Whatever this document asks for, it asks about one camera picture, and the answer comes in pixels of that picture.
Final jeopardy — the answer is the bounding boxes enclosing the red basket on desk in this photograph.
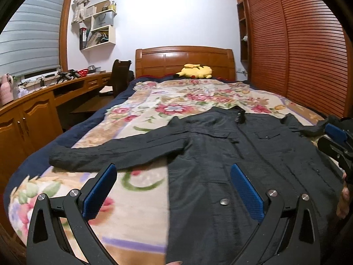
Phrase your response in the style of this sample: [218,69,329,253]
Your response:
[77,68,88,77]

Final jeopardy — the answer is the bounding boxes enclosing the grey window blind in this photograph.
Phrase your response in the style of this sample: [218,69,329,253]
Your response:
[1,0,65,77]

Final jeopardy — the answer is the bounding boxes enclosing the wooden headboard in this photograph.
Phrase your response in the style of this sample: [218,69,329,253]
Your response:
[135,45,236,81]

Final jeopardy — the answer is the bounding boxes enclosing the white wall shelf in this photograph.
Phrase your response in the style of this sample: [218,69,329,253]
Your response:
[80,0,117,51]

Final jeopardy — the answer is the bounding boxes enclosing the white cloth on shelf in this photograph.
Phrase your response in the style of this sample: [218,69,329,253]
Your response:
[71,0,99,24]

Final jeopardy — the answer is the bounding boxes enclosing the person's right hand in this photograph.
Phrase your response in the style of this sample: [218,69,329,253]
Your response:
[336,173,351,219]

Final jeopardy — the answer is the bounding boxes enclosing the wooden desk with cabinets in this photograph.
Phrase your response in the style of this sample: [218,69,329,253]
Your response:
[1,72,111,191]

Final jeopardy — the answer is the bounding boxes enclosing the louvered wooden wardrobe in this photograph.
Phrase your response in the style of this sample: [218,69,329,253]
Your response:
[238,0,352,117]

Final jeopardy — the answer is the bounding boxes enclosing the yellow plush toy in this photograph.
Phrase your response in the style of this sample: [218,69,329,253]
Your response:
[176,64,212,79]

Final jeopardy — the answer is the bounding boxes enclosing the dark grey jacket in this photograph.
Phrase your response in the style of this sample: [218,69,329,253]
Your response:
[48,105,344,265]

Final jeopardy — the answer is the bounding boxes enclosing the dark wooden chair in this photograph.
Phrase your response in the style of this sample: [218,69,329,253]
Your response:
[99,59,135,98]

